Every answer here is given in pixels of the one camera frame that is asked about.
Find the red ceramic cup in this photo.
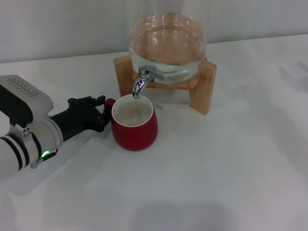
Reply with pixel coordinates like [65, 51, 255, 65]
[103, 94, 159, 152]

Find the wooden dispenser stand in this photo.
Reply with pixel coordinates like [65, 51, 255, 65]
[113, 55, 217, 116]

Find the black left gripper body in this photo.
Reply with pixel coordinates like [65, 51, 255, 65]
[49, 96, 106, 143]

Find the chrome faucet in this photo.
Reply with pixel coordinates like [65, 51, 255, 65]
[132, 65, 167, 99]

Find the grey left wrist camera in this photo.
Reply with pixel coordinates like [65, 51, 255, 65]
[0, 75, 54, 128]

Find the glass water dispenser jar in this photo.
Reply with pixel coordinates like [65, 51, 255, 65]
[127, 0, 208, 85]

